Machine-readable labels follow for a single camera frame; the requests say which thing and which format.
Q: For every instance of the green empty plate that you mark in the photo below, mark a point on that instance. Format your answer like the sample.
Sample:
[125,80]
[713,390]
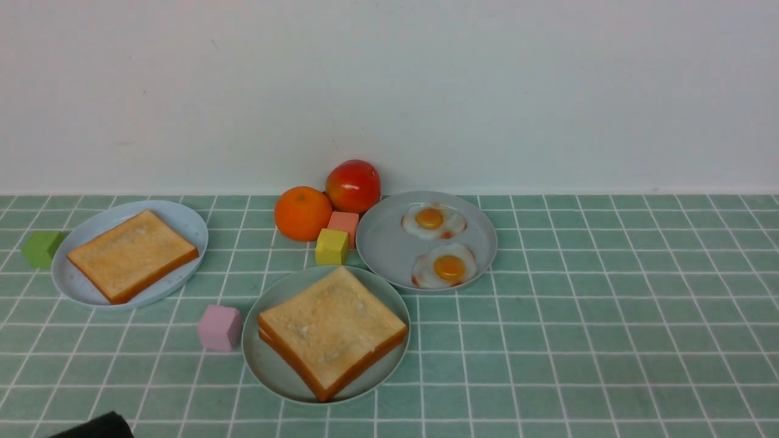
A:
[278,376]

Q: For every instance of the yellow cube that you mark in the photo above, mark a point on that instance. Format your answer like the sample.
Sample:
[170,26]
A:
[332,247]

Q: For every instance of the front fried egg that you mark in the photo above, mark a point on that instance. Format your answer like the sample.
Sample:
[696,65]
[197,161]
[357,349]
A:
[444,267]

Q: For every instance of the fried egg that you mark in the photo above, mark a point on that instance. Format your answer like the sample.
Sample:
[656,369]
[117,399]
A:
[433,221]
[444,267]

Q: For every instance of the back fried egg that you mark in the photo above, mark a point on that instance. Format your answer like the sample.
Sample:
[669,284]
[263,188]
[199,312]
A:
[433,221]

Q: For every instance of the light blue bread plate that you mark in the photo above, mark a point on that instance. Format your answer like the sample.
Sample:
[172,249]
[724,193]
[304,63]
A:
[185,221]

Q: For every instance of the pink cube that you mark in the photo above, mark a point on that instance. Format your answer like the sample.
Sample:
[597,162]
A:
[220,328]

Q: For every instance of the salmon cube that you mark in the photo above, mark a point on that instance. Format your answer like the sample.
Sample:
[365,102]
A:
[345,222]

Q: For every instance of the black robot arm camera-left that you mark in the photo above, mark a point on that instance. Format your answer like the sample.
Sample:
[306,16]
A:
[108,425]

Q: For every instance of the orange fruit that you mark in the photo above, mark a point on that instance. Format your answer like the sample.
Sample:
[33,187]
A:
[301,212]

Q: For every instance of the green cube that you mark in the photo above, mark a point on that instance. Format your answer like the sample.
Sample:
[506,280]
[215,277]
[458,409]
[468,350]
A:
[40,247]

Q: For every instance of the red tomato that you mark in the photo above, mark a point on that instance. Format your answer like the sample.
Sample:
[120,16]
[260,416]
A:
[353,186]

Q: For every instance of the grey egg plate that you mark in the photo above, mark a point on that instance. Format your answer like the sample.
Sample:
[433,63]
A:
[390,252]

